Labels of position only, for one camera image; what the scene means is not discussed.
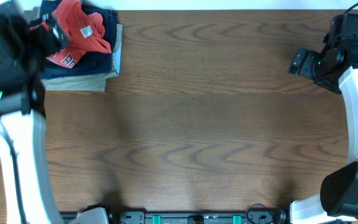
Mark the red printed t-shirt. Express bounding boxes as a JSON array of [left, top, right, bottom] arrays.
[[42, 0, 117, 69]]

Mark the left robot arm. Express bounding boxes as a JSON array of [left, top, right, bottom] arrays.
[[0, 1, 69, 223]]

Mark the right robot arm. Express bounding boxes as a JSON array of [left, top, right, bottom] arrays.
[[288, 12, 358, 223]]

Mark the navy folded garment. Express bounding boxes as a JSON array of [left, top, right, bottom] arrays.
[[40, 0, 117, 80]]

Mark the beige folded garment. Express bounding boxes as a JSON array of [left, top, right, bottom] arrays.
[[41, 4, 124, 91]]

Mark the light blue folded garment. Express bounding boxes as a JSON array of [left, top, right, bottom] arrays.
[[112, 42, 122, 76]]

